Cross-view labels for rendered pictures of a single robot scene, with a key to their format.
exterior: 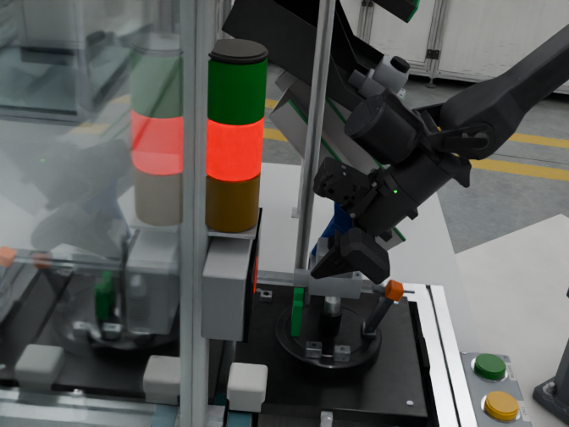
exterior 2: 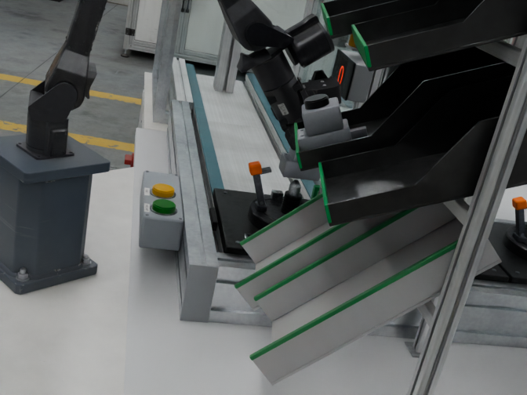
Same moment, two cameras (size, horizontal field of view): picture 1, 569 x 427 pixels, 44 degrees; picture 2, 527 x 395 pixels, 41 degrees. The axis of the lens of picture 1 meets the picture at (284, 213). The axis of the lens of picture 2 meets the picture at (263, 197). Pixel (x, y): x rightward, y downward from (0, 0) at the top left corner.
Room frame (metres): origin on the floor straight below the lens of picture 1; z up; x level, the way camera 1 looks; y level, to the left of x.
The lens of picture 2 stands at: (1.83, -0.39, 1.47)
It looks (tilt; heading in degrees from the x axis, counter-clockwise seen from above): 22 degrees down; 166
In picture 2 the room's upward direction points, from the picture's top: 12 degrees clockwise
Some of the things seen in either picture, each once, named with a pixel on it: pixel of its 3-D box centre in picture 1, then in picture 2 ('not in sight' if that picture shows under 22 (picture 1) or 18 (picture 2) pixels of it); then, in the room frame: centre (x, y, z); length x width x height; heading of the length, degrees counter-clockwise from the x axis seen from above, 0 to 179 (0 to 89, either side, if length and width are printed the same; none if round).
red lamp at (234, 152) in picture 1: (232, 141); not in sight; (0.54, 0.05, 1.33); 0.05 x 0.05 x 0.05
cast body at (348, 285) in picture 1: (328, 263); (308, 156); (0.73, -0.06, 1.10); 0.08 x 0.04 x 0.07; 90
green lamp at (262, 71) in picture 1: (234, 85); not in sight; (0.54, 0.05, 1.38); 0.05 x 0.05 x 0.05
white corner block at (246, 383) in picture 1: (246, 387); not in sight; (0.63, 0.03, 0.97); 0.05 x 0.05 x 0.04; 0
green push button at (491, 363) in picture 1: (488, 368); (163, 208); (0.71, -0.29, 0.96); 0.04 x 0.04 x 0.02
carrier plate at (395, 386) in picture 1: (326, 346); (285, 226); (0.73, -0.07, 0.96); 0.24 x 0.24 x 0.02; 0
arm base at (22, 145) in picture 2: not in sight; (47, 132); (0.76, -0.48, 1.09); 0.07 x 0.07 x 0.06; 37
